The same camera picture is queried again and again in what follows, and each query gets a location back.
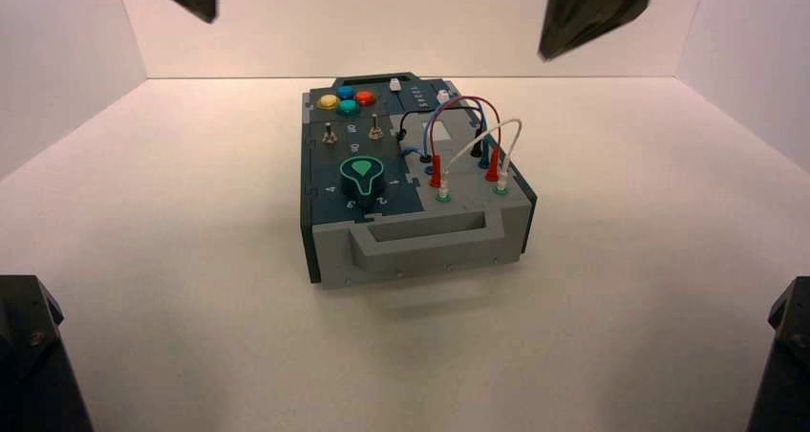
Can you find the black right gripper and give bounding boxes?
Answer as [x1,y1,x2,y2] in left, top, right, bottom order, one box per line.
[538,0,708,62]

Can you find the grey and teal task box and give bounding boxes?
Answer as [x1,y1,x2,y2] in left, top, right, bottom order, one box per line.
[299,71,539,290]

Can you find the green rotary knob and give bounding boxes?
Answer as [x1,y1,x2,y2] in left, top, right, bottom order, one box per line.
[337,156,389,212]

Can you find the blue jumper cable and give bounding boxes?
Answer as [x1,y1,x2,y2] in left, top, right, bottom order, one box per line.
[402,102,492,169]

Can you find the white jumper cable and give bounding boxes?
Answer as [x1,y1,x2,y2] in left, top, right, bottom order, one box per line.
[437,118,524,197]

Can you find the red jumper cable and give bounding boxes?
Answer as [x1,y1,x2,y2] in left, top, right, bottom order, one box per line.
[429,97,504,188]

